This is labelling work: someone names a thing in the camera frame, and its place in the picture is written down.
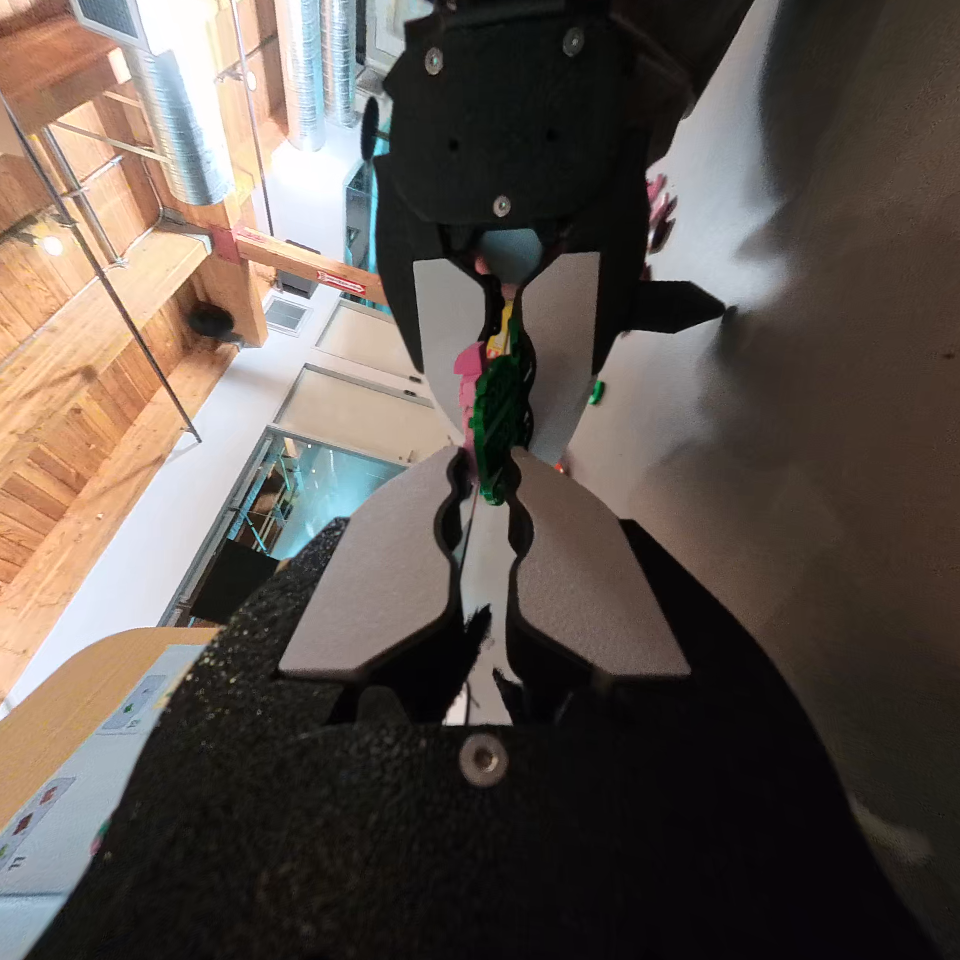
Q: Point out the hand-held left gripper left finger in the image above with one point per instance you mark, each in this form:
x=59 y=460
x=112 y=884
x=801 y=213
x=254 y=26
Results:
x=375 y=577

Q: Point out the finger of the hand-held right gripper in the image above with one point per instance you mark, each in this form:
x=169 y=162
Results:
x=562 y=337
x=442 y=330

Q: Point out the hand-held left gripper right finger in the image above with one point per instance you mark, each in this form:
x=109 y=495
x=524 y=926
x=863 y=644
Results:
x=592 y=585

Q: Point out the green and pink lego build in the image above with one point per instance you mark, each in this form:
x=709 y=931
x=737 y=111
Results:
x=499 y=420

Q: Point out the yellow lego box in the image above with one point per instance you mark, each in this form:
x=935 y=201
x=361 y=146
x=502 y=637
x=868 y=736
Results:
x=497 y=343

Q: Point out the pile of colourful lego bricks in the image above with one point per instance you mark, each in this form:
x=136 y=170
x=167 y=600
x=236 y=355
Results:
x=660 y=214

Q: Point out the glass office window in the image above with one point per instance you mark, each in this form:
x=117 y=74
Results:
x=330 y=480

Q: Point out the red white beam sign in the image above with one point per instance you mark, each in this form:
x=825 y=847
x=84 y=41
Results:
x=341 y=281

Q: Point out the large paned window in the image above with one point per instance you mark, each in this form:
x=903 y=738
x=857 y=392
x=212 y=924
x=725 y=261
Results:
x=358 y=225

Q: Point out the black round fixture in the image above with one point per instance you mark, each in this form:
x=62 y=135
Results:
x=370 y=127

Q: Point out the black monitor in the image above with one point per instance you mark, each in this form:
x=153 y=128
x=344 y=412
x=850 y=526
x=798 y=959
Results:
x=232 y=581

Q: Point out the black dome ceiling speaker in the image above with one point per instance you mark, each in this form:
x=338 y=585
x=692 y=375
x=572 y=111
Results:
x=210 y=321

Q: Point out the tan box with white label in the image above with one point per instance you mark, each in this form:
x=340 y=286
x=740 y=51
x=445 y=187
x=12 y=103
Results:
x=67 y=690

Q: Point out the round ceiling lamp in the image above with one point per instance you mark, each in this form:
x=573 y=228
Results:
x=52 y=244

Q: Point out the white ceiling air diffuser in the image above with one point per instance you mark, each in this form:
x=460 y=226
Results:
x=112 y=19

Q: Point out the frosted glass wall panel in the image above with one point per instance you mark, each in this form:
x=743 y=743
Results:
x=352 y=330
x=352 y=405

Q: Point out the white wall vent grille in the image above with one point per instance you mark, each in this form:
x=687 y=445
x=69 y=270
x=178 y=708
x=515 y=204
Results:
x=289 y=313

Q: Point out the black wall-mounted box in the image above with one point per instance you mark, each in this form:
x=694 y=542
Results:
x=296 y=279

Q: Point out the silver ventilation duct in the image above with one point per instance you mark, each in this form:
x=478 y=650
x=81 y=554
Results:
x=304 y=75
x=180 y=127
x=339 y=60

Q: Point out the red beam bracket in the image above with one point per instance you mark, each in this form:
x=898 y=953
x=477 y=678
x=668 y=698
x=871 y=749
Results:
x=225 y=244

